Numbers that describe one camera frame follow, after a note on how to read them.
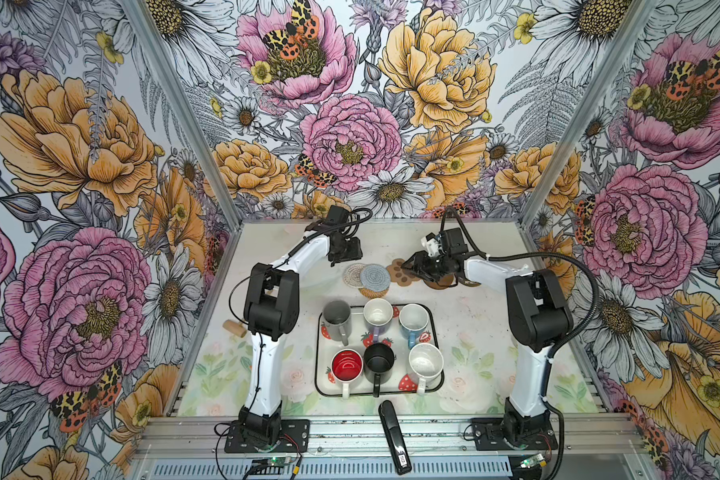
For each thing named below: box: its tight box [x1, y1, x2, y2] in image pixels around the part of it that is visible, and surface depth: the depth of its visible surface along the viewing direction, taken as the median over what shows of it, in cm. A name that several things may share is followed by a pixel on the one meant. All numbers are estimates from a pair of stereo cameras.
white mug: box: [408, 343, 444, 395], surface depth 82 cm
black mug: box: [363, 342, 395, 398], surface depth 81 cm
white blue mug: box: [398, 303, 430, 350], surface depth 87 cm
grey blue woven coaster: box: [359, 264, 391, 293], surface depth 104 cm
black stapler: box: [378, 400, 413, 475], surface depth 71 cm
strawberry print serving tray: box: [315, 305, 445, 399], surface depth 85 cm
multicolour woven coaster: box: [342, 263, 366, 289], surface depth 106 cm
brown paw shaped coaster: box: [386, 258, 420, 287], surface depth 107 cm
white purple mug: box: [363, 298, 394, 343], surface depth 91 cm
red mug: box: [330, 348, 364, 399], surface depth 81 cm
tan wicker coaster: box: [358, 287, 389, 299], surface depth 103 cm
